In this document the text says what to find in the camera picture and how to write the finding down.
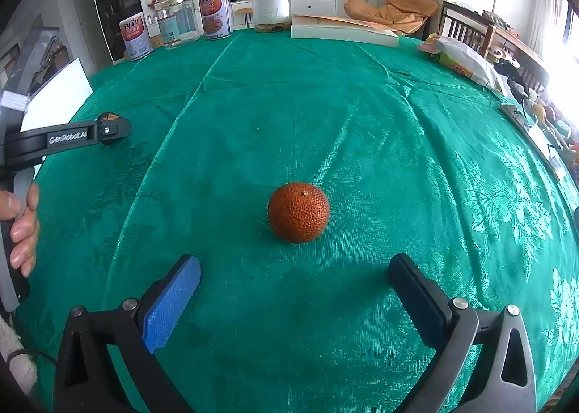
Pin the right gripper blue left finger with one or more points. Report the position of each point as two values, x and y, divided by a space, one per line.
157 312

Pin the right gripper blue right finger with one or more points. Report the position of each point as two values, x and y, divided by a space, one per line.
432 312

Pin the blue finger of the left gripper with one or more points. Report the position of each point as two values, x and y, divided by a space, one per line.
111 131

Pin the small orange mandarin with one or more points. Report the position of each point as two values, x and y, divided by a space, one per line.
298 212

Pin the dark wrinkled fruit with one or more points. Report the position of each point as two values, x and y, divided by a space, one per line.
108 116

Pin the person's left hand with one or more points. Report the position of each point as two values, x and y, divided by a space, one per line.
25 230

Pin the white cardboard box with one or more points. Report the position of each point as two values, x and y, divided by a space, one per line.
59 99

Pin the red white tin can left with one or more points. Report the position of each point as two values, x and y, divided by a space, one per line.
135 36

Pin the red white tin can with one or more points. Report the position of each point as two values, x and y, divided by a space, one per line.
135 36
216 18

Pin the clear glass jar gold lid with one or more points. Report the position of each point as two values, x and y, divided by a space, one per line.
178 22

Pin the red white tin can right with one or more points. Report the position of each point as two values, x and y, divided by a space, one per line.
216 18

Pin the white tv cabinet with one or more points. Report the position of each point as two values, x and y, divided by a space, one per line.
244 12

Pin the green satin tablecloth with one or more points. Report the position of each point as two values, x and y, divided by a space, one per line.
294 170

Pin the white jar black lid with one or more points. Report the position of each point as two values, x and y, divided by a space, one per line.
271 15

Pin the fruit bowl on side table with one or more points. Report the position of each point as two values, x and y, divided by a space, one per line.
557 132

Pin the white snack bag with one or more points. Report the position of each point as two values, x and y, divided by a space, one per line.
463 60

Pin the dark wooden chair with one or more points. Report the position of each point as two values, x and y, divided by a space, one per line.
490 41

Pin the orange lounge chair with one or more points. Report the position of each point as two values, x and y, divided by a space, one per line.
405 17

